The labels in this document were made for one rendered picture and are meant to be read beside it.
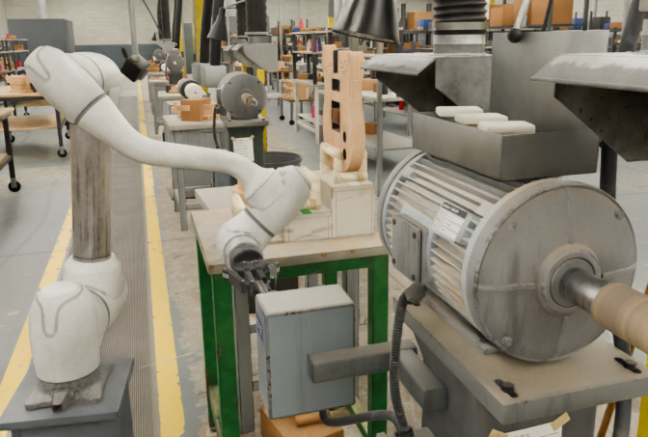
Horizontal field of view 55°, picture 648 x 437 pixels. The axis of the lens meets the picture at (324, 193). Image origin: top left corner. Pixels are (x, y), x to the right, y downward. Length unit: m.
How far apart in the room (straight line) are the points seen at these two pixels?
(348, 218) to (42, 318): 0.95
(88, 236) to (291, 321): 0.85
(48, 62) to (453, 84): 0.91
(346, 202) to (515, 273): 1.24
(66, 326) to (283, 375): 0.70
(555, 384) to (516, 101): 0.45
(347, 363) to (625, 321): 0.49
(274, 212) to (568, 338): 0.81
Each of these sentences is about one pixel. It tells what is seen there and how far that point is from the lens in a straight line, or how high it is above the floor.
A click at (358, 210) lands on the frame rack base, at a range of 2.05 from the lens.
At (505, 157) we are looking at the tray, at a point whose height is 1.41.
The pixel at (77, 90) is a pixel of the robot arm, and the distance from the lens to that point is 1.55.
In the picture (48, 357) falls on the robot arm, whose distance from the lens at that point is 1.70.
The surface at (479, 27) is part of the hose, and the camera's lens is 1.23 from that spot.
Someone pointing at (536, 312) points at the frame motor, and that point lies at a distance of 0.88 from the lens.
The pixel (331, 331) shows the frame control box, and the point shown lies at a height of 1.07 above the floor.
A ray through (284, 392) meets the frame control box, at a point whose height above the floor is 0.97.
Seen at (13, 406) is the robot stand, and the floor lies 0.70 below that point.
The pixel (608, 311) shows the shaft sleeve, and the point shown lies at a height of 1.26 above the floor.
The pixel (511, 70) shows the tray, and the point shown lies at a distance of 1.10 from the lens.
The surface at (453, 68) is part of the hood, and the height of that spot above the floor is 1.51.
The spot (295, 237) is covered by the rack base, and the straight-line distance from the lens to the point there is 2.01.
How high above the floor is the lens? 1.56
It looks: 14 degrees down
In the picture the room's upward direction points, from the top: 1 degrees counter-clockwise
